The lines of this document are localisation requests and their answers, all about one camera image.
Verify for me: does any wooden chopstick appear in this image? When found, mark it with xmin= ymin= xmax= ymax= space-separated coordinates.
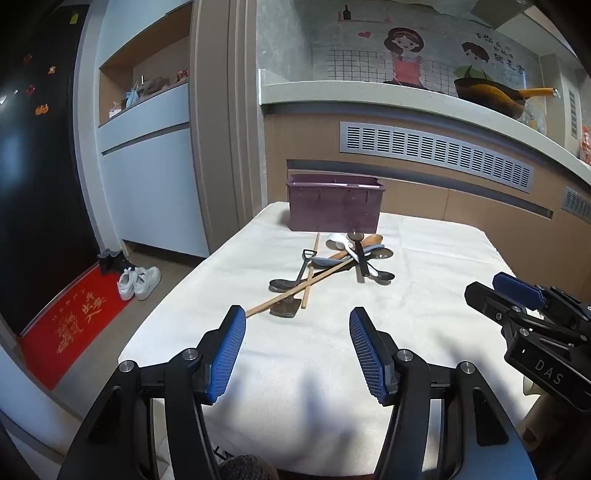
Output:
xmin=245 ymin=261 xmax=347 ymax=319
xmin=301 ymin=233 xmax=321 ymax=310

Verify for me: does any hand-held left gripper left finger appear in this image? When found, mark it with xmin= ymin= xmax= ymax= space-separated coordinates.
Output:
xmin=58 ymin=305 xmax=247 ymax=480

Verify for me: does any purple plastic utensil holder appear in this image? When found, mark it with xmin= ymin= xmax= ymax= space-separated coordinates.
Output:
xmin=285 ymin=174 xmax=386 ymax=234

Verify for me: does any clutter on cabinet shelf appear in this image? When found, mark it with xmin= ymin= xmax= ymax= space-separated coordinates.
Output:
xmin=107 ymin=68 xmax=190 ymax=121

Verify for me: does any white built-in cabinet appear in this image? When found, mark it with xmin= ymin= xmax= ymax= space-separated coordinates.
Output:
xmin=93 ymin=0 xmax=212 ymax=260

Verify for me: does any blue utensil handle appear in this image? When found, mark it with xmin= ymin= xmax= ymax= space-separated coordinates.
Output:
xmin=308 ymin=247 xmax=370 ymax=269

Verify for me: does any black door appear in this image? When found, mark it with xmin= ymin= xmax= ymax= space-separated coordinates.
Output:
xmin=0 ymin=4 xmax=101 ymax=337

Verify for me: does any dark fuzzy object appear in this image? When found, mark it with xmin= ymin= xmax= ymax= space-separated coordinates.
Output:
xmin=218 ymin=454 xmax=280 ymax=480

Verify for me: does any white ceramic spoon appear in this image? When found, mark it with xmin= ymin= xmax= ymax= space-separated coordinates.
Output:
xmin=326 ymin=233 xmax=360 ymax=265

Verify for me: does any white tablecloth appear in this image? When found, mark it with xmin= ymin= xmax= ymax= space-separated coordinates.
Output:
xmin=117 ymin=200 xmax=541 ymax=476

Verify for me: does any grey kitchen countertop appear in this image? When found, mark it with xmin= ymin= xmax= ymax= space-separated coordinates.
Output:
xmin=259 ymin=68 xmax=591 ymax=185

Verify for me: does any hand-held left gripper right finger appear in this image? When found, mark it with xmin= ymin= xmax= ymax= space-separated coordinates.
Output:
xmin=348 ymin=307 xmax=539 ymax=480

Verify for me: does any cartoon wall mural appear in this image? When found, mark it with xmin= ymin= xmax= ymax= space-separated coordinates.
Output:
xmin=256 ymin=0 xmax=543 ymax=104

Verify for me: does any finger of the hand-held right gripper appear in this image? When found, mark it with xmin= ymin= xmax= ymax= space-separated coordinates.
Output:
xmin=492 ymin=272 xmax=556 ymax=312
xmin=464 ymin=282 xmax=581 ymax=348

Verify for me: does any dark wok with orange handle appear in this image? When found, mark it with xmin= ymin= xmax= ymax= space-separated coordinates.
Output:
xmin=453 ymin=77 xmax=556 ymax=119

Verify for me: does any long grey vent grille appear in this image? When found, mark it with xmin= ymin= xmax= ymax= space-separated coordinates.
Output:
xmin=339 ymin=121 xmax=535 ymax=193

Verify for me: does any black shovel-shaped spoon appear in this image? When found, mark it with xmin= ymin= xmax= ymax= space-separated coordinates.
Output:
xmin=270 ymin=248 xmax=315 ymax=319

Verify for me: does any pair of black shoes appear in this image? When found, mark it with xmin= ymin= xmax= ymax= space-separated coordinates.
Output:
xmin=97 ymin=248 xmax=138 ymax=277

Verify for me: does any short grey vent grille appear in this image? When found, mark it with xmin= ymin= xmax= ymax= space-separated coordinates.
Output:
xmin=562 ymin=186 xmax=591 ymax=214

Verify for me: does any white sneaker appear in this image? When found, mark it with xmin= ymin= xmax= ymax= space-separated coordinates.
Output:
xmin=117 ymin=268 xmax=140 ymax=302
xmin=133 ymin=266 xmax=162 ymax=301

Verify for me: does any red door mat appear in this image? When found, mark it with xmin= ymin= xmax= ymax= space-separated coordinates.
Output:
xmin=18 ymin=262 xmax=136 ymax=391

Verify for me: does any long-handled metal spoon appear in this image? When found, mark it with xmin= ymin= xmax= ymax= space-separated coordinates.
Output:
xmin=269 ymin=261 xmax=324 ymax=294

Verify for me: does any black-handled metal spoon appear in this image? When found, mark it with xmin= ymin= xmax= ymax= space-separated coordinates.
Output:
xmin=346 ymin=232 xmax=373 ymax=278

